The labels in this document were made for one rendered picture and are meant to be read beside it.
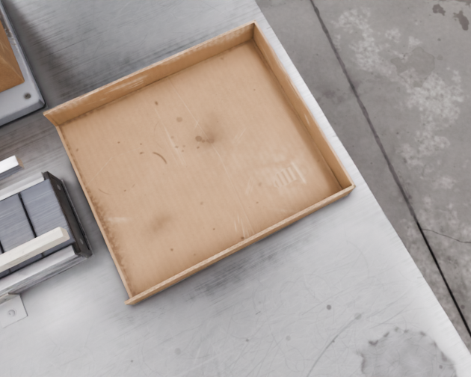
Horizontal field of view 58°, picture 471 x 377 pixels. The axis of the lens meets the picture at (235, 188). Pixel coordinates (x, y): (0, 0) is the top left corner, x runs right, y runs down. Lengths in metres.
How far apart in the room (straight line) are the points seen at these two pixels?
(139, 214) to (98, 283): 0.10
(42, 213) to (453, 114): 1.42
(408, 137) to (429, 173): 0.14
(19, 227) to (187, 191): 0.20
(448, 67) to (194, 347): 1.45
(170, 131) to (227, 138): 0.08
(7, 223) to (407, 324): 0.48
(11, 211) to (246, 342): 0.31
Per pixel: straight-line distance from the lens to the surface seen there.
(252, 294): 0.53
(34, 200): 0.54
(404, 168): 1.54
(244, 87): 0.60
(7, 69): 0.62
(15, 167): 0.47
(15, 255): 0.50
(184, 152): 0.56
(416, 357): 0.57
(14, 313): 0.59
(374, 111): 1.58
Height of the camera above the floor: 1.36
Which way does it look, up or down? 75 degrees down
